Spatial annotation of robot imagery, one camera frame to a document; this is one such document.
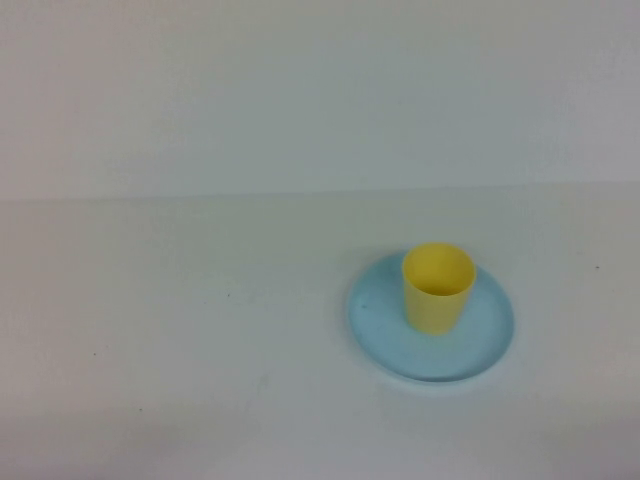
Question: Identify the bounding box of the yellow plastic cup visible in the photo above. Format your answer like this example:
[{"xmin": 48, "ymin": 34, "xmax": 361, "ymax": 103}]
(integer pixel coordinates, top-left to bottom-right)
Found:
[{"xmin": 402, "ymin": 241, "xmax": 476, "ymax": 336}]

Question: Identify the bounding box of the light blue round plate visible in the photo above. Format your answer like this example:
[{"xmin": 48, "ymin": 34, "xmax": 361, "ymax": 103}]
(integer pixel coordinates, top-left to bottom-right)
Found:
[{"xmin": 347, "ymin": 251, "xmax": 516, "ymax": 385}]

